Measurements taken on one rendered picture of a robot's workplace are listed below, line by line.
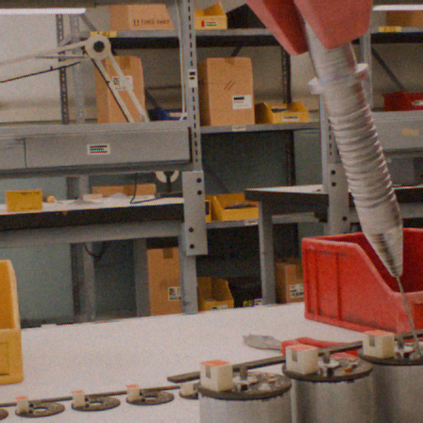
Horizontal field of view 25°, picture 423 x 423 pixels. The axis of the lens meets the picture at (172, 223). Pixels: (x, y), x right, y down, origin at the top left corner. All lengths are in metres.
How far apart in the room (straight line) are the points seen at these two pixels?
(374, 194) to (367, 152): 0.01
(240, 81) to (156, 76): 0.52
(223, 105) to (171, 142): 1.87
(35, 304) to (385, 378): 4.47
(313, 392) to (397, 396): 0.03
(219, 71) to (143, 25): 0.44
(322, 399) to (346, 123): 0.07
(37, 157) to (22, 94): 2.17
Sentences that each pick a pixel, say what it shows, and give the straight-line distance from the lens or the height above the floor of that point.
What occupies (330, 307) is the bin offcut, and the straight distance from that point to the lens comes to 0.67.
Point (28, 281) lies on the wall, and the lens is 4.71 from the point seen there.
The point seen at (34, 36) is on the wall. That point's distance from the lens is 4.74.
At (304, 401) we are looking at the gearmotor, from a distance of 0.26.
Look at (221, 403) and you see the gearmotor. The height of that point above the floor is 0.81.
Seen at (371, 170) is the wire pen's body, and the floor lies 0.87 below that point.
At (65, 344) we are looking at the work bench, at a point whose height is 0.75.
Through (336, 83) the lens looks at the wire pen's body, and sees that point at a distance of 0.25.
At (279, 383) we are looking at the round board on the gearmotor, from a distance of 0.25.
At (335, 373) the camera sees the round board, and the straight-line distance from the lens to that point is 0.26.
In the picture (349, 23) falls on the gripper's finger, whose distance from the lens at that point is 0.25.
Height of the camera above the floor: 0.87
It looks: 4 degrees down
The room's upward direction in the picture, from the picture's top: 3 degrees counter-clockwise
